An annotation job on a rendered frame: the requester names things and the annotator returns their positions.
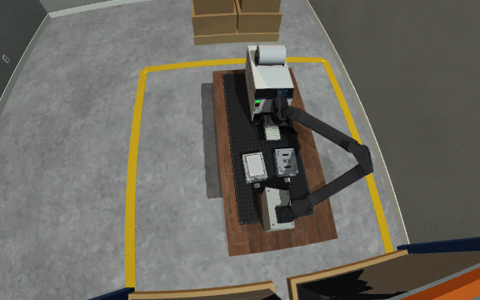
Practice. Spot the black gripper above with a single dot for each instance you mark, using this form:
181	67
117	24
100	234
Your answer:
268	121

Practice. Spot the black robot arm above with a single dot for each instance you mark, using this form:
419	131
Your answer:
301	206

